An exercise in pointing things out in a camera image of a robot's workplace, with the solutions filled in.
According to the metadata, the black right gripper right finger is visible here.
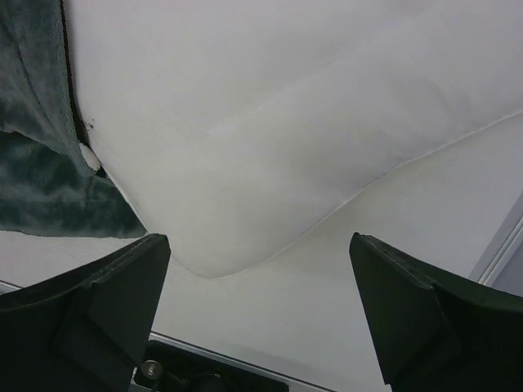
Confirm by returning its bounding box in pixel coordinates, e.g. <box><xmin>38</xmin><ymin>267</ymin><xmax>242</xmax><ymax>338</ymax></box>
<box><xmin>349</xmin><ymin>234</ymin><xmax>522</xmax><ymax>391</ymax></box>

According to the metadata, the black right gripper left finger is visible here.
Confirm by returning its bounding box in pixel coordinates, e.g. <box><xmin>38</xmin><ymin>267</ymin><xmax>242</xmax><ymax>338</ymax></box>
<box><xmin>1</xmin><ymin>234</ymin><xmax>171</xmax><ymax>391</ymax></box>

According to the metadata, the grey plush pillowcase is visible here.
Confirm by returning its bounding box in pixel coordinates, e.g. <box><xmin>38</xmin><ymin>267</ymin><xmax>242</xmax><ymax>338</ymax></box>
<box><xmin>1</xmin><ymin>1</ymin><xmax>145</xmax><ymax>238</ymax></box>

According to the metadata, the white pillow yellow edge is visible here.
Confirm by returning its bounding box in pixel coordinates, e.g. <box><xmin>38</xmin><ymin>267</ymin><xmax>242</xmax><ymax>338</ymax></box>
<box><xmin>65</xmin><ymin>1</ymin><xmax>522</xmax><ymax>277</ymax></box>

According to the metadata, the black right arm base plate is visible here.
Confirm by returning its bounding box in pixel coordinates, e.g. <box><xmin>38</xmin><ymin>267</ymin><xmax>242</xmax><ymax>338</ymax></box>
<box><xmin>132</xmin><ymin>340</ymin><xmax>289</xmax><ymax>392</ymax></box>

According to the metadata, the aluminium right side rail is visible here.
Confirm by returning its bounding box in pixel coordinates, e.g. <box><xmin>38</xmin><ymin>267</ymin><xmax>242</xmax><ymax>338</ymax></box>
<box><xmin>469</xmin><ymin>198</ymin><xmax>522</xmax><ymax>287</ymax></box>

